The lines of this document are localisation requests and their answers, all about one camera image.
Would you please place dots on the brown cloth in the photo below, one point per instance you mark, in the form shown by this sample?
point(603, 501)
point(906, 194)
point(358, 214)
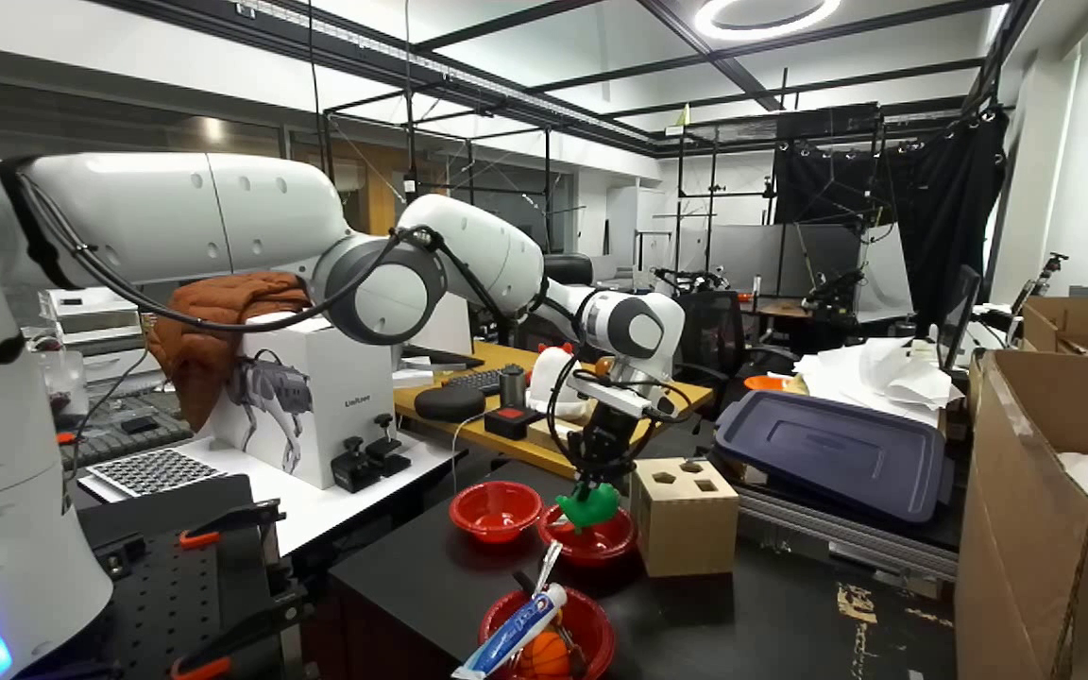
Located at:
point(197, 340)

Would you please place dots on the black curtain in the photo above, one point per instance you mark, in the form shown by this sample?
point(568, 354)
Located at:
point(936, 192)

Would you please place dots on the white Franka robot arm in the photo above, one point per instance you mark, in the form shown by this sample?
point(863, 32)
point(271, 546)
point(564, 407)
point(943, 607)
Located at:
point(178, 214)

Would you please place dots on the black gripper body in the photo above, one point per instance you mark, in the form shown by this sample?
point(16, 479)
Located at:
point(611, 435)

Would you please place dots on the white printer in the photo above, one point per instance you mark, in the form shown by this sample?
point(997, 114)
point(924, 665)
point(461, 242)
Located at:
point(93, 321)

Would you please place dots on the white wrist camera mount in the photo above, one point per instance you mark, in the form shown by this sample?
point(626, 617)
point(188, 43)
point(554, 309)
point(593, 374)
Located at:
point(607, 397)

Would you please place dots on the orange bowl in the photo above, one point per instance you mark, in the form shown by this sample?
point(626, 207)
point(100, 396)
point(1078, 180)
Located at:
point(773, 383)

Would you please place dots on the black game controller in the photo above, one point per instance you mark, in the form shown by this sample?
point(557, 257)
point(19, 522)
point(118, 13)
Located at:
point(372, 461)

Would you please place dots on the wooden shape sorter box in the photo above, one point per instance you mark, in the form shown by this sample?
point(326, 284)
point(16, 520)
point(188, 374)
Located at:
point(684, 522)

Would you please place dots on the large brown cardboard box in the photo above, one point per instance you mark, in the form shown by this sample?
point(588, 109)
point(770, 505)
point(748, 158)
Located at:
point(1035, 530)

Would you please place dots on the black clamp rack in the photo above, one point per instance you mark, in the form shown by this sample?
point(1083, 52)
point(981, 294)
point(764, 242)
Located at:
point(178, 581)

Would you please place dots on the black mug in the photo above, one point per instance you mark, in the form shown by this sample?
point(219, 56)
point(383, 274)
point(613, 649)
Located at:
point(516, 383)

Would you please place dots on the orange fruit toy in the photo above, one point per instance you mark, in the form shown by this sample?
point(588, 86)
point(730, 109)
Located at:
point(550, 656)

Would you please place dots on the white box with dog print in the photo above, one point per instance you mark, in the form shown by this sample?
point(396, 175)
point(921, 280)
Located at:
point(305, 410)

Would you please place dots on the green plush toy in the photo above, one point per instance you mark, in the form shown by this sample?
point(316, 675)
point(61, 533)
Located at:
point(592, 506)

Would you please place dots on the black office chair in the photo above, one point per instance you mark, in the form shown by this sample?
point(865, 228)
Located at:
point(568, 267)

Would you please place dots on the white workbench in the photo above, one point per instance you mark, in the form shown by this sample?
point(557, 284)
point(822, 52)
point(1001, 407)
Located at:
point(320, 505)

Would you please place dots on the red plastic bowl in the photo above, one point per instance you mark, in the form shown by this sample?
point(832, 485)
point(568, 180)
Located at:
point(496, 513)

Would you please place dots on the red bowl with spoon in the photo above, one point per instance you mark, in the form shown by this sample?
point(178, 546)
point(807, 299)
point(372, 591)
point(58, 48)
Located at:
point(593, 546)

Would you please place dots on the red bowl with toothpaste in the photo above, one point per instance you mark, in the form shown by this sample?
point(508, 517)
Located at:
point(588, 625)

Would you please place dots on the white blue toothpaste tube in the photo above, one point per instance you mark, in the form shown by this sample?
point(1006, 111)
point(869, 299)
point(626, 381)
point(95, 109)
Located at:
point(511, 637)

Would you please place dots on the thin white stick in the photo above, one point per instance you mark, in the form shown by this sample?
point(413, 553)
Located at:
point(550, 567)

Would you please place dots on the wooden desk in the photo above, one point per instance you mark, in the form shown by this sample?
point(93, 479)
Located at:
point(492, 449)

